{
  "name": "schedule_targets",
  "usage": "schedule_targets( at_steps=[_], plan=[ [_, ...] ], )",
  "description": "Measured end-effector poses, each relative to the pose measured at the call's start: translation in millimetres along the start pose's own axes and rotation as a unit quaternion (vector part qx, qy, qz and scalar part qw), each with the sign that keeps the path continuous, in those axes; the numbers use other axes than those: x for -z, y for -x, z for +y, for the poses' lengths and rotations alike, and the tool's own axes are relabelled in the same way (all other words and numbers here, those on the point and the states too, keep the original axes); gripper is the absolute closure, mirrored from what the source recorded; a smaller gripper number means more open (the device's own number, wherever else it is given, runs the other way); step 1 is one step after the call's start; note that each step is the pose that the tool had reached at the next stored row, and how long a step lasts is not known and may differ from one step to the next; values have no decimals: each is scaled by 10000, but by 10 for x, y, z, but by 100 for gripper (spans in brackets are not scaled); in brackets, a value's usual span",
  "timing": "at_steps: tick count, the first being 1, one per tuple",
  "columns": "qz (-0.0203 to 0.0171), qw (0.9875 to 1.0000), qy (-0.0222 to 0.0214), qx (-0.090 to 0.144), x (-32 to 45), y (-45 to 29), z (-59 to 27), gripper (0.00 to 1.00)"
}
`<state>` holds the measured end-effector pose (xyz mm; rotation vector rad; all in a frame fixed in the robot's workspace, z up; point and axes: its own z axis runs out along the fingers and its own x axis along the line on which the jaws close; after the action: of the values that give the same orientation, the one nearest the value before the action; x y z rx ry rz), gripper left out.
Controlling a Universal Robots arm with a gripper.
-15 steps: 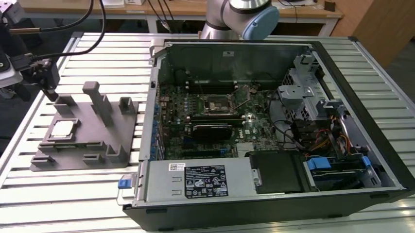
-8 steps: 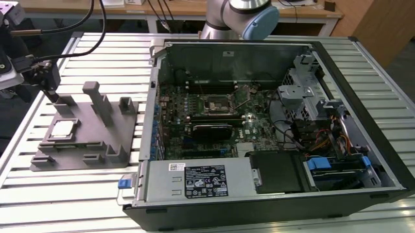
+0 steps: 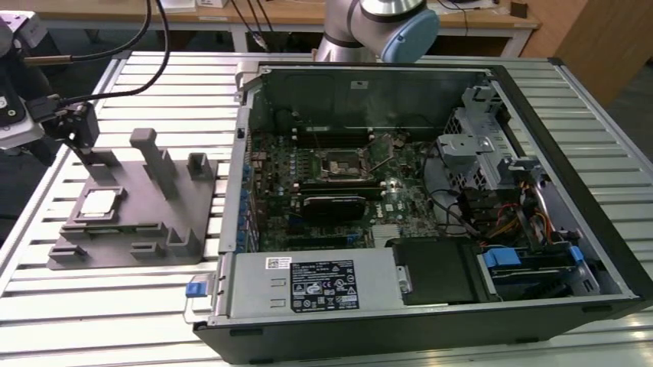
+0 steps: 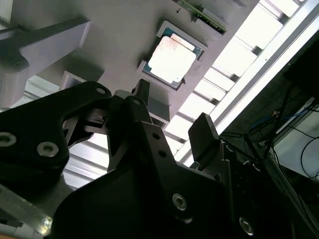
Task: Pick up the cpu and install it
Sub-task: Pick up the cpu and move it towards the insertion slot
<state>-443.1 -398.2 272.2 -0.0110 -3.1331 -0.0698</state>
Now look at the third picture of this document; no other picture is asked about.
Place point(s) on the wooden desk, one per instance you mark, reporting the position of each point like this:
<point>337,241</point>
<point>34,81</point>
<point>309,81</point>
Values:
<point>128,15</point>

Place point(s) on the white box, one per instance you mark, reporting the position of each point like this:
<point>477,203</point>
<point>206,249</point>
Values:
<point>212,3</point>
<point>176,4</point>

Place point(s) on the small brown box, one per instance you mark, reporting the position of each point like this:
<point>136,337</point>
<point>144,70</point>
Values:
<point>519,9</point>

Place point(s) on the grey parts rack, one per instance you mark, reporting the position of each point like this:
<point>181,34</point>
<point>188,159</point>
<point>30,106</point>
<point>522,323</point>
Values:
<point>149,214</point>

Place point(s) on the green RAM stick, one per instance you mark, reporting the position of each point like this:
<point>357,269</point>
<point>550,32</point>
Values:
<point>110,229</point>

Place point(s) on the CPU socket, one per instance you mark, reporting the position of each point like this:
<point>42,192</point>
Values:
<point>343,162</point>

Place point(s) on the silver chipset heatsink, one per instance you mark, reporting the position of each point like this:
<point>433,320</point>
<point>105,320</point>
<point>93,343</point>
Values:
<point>387,234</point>

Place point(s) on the silver CPU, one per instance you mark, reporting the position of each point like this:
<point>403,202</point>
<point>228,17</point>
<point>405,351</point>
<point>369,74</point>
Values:
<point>100,202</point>

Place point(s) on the grey power supply unit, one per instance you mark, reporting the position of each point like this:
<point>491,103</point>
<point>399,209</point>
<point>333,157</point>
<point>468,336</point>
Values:
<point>245,283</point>

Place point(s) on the metal drive cage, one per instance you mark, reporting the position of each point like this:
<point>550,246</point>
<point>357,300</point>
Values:
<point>469,145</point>

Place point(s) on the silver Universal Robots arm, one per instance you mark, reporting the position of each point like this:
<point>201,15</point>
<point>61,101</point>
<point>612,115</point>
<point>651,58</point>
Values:
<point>368,19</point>

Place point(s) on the wooden cabinet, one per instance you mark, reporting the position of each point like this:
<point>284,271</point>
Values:
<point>603,46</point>

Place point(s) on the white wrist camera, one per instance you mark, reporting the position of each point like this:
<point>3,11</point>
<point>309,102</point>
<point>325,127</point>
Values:
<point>21,126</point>

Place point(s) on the green motherboard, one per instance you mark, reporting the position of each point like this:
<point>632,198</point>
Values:
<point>408,191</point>

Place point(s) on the black PC case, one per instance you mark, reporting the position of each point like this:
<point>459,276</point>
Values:
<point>357,344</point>

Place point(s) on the blue case latch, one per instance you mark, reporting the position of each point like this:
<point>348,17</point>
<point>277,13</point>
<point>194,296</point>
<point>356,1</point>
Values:
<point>197,289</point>

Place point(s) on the blue disk carrier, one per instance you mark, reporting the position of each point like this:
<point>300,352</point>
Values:
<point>503,258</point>

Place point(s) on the black graphics card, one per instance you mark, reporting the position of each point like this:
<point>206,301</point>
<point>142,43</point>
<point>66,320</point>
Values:
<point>332,208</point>

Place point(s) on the metal locking lever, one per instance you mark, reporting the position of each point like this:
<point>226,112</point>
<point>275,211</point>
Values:
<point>381,162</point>

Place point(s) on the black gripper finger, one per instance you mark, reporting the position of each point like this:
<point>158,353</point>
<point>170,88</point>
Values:
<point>88,126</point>

